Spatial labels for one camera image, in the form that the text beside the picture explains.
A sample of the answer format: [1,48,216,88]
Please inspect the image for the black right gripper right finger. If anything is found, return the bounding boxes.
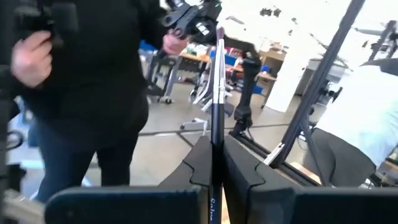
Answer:
[223,136,295,224]

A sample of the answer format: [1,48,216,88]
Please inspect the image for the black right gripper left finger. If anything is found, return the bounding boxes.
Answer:
[158,136,214,224]

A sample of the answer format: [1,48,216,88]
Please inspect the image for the thin black paint brush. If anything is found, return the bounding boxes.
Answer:
[210,26,225,224]

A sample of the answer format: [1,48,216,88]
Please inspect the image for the grey office chair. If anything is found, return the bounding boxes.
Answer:
[180,55,236,131]

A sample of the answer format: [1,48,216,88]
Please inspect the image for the wooden desk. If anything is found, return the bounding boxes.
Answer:
[180,51,277,83]

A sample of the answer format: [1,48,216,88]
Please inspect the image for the person's hand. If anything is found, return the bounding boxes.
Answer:
[162,32,190,56]
[11,30,53,88]

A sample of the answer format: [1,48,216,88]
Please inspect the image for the person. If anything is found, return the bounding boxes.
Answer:
[303,63,398,187]
[0,0,190,205]

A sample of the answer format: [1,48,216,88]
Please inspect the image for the silver metal bracket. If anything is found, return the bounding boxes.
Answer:
[263,142,285,166]

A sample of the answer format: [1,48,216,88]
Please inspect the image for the black aluminium frame post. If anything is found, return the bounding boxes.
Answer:
[270,0,366,187]

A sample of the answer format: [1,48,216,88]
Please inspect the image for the black leader arm handle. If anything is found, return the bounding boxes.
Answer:
[14,0,78,41]
[161,0,223,46]

